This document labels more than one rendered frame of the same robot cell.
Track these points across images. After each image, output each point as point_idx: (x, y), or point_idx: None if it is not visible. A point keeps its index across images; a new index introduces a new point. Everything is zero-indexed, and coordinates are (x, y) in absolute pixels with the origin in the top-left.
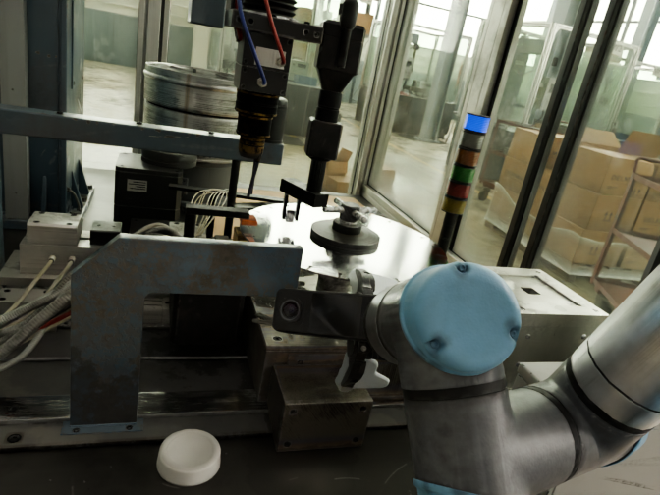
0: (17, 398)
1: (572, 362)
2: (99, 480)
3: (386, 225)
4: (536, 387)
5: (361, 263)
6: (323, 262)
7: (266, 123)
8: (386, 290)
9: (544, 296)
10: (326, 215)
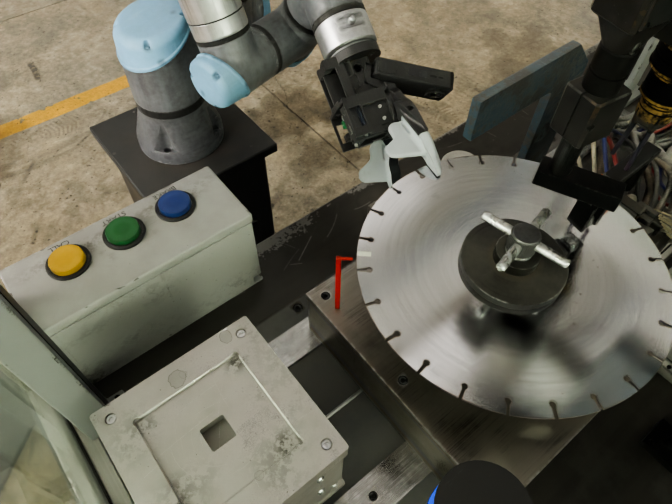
0: (584, 152)
1: (247, 20)
2: (488, 143)
3: (500, 373)
4: (264, 33)
5: (446, 202)
6: (478, 177)
7: (650, 71)
8: (367, 16)
9: (193, 427)
10: (593, 331)
